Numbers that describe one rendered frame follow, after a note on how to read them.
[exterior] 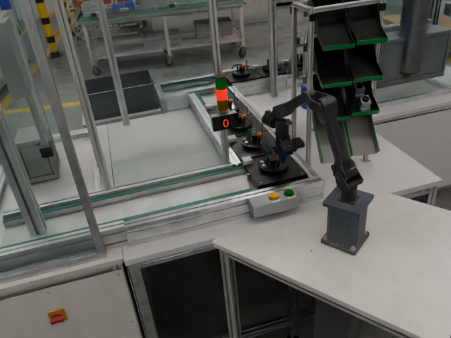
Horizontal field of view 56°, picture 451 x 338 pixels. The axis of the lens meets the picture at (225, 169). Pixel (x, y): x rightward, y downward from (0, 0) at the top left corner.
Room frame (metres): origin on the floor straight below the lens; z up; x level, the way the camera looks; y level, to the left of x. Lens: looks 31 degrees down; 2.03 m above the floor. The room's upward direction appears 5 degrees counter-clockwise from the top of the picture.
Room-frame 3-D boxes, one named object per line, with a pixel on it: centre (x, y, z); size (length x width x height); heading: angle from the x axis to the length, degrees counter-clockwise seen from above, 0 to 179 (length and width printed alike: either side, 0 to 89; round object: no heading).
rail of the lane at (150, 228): (1.51, 0.01, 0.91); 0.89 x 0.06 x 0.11; 104
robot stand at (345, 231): (1.30, -0.45, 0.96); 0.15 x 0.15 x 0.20; 50
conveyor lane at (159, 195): (1.67, 0.07, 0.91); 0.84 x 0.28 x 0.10; 104
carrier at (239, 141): (1.97, -0.17, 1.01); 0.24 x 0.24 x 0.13; 14
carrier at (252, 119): (2.21, -0.11, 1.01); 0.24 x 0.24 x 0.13; 14
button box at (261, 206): (1.49, -0.19, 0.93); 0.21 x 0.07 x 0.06; 104
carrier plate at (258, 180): (1.72, -0.23, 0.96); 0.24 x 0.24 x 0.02; 14
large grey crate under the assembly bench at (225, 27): (7.25, -0.02, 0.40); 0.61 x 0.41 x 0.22; 95
